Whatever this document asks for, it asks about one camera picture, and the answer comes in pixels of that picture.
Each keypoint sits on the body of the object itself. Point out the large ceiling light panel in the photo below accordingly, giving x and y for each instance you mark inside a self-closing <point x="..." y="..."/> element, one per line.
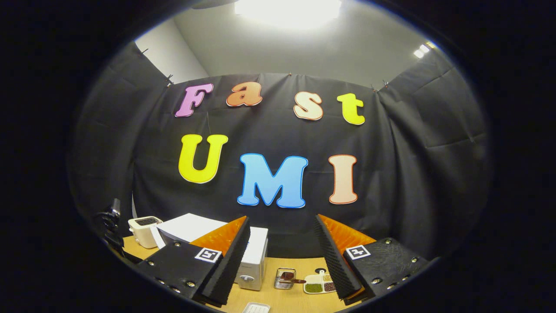
<point x="286" y="11"/>

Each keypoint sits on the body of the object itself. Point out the brown utensil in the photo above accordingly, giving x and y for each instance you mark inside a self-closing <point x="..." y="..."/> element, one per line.
<point x="299" y="281"/>

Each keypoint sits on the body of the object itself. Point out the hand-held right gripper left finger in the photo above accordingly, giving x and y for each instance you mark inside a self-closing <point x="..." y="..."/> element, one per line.
<point x="230" y="265"/>

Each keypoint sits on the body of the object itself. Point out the white rectangular tray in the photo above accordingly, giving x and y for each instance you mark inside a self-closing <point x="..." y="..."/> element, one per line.
<point x="256" y="308"/>

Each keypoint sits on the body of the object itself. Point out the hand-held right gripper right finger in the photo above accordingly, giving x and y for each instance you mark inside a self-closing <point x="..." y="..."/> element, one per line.
<point x="339" y="265"/>

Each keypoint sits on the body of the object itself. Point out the white divided dish with beans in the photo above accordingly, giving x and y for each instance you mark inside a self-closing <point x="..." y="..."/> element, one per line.
<point x="312" y="287"/>

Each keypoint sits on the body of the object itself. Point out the white toaster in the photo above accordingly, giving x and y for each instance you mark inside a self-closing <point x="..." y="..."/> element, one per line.
<point x="143" y="234"/>

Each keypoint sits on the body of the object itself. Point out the black clamp stand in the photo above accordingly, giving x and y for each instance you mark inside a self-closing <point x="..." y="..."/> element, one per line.
<point x="114" y="208"/>

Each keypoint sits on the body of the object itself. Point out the small ceiling light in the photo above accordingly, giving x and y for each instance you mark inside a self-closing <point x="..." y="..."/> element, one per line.
<point x="419" y="53"/>

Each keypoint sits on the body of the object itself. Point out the white microwave oven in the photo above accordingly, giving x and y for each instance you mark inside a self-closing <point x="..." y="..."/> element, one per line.
<point x="256" y="252"/>

